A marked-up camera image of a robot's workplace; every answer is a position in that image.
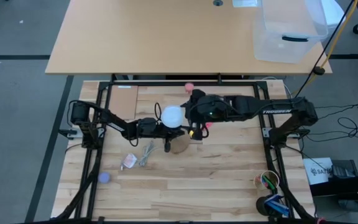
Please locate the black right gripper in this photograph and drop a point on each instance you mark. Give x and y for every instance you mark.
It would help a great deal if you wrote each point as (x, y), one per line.
(213, 109)

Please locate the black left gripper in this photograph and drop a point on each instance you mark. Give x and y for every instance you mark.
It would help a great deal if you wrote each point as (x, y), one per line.
(149, 127)

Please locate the wooden base lamp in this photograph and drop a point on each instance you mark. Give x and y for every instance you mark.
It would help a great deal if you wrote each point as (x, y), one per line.
(181, 145)

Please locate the white lightbulb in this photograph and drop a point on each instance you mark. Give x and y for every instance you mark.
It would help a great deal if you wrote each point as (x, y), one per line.
(172, 116)

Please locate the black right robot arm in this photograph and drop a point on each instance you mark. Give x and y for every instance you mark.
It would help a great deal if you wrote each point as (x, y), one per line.
(275, 110)

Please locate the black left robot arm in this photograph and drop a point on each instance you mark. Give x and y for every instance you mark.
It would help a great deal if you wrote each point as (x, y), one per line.
(110, 119)

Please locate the pink highlighter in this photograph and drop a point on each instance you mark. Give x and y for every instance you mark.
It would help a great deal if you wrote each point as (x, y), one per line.
(209, 125)

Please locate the pink candle jar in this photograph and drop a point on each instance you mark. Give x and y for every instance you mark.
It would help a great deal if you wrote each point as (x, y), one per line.
(189, 87)

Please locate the clear plastic bag red print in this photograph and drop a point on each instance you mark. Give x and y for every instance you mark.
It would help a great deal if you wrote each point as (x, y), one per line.
(129, 161)

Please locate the thin wooden board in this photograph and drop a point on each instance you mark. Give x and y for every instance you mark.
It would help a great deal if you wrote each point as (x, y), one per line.
(123, 102)

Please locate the light wooden desk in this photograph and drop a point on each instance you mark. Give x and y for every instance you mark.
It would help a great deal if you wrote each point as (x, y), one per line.
(151, 37)

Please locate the green marker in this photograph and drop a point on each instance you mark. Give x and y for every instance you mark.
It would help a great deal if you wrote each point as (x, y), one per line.
(270, 183)

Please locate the black mesh pen cup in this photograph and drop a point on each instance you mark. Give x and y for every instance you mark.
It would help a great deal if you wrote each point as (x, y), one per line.
(263, 207)

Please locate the clear plastic storage bin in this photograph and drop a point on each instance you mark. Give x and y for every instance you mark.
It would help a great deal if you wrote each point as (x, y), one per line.
(287, 31)

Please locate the blue marker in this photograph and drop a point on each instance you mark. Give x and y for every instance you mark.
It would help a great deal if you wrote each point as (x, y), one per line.
(277, 206)

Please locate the white printed box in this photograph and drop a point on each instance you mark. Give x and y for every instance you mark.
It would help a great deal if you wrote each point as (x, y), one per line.
(317, 171)

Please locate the black aluminium table frame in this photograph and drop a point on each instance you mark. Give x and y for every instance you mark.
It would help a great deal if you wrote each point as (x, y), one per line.
(154, 83)

